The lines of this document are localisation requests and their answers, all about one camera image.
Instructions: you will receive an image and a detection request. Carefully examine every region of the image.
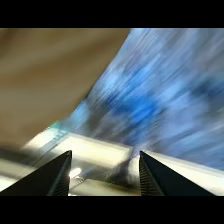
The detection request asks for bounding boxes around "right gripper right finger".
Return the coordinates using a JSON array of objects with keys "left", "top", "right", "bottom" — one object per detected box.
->
[{"left": 138, "top": 150, "right": 215, "bottom": 197}]

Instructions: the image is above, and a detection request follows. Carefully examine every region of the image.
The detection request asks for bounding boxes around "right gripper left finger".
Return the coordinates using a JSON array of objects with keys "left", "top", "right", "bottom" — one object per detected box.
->
[{"left": 0, "top": 149, "right": 73, "bottom": 197}]

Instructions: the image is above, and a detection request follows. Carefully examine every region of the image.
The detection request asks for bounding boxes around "brown T-shirt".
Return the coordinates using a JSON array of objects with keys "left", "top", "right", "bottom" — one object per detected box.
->
[{"left": 0, "top": 28, "right": 132, "bottom": 148}]

